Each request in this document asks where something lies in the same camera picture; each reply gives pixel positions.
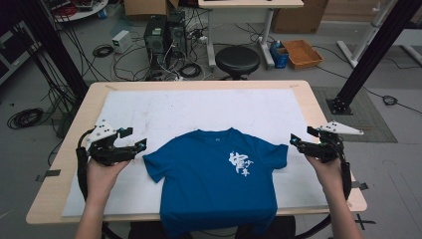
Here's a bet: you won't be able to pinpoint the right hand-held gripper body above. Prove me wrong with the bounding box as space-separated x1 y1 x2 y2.
310 120 364 163

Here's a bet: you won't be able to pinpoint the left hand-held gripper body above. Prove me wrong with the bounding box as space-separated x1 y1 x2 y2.
85 119 132 167

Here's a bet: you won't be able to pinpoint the blue t-shirt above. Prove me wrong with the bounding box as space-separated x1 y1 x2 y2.
142 126 289 239

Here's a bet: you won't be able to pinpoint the person's right hand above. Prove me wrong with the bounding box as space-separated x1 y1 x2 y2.
305 154 346 197

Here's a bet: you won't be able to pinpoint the person's left hand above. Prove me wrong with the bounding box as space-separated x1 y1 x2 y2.
87 158 130 200

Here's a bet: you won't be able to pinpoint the grey floor mat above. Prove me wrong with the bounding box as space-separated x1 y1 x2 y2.
312 87 398 143

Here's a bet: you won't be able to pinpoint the white felt mat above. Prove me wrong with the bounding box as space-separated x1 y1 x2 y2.
61 89 329 217

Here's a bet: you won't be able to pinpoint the orange tray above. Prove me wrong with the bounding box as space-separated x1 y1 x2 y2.
282 39 324 71

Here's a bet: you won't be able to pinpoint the blue box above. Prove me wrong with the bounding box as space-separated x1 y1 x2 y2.
269 40 291 70

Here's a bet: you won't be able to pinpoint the person's dark trousers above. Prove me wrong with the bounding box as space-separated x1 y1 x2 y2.
127 215 297 239

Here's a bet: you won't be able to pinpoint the white power supply box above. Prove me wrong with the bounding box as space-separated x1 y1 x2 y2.
111 29 133 54

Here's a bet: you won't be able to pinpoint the black computer tower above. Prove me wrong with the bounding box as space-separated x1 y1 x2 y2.
143 15 168 73
165 11 188 59

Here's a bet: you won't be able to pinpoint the black round stool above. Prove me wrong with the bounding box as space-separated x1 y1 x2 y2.
214 45 262 82

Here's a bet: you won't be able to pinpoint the white metal stand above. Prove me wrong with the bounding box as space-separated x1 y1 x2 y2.
336 0 399 69

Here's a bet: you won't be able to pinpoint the large cardboard box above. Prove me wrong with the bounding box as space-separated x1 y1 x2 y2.
272 0 330 35

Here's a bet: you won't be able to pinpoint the cardboard box with open flap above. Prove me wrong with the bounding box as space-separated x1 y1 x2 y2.
123 0 180 18

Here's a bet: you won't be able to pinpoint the grey metal rack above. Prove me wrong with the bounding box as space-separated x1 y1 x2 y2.
0 19 43 86

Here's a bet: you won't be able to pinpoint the round white table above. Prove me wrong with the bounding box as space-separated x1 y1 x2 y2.
43 0 109 24

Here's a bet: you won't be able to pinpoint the white desk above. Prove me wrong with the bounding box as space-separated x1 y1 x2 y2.
197 0 305 70

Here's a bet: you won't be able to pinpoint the left hand-held gripper cable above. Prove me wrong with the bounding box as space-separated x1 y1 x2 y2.
75 128 96 202

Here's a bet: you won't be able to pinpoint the hand-held gripper cable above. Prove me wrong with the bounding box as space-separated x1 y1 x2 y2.
75 128 96 202
335 140 353 201

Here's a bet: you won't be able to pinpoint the right hand-held gripper cable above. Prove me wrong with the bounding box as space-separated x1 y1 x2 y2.
335 140 353 201

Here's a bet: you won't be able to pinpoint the long black floor cable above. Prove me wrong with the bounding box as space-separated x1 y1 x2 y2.
315 44 422 116

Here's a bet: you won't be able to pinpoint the large coiled black cable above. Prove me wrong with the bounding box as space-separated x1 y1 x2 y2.
7 107 45 130

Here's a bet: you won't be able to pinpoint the small coiled black cable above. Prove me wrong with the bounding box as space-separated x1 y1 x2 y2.
92 44 114 59

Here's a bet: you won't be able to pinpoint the black aluminium post with foot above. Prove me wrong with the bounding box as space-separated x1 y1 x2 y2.
326 0 422 116

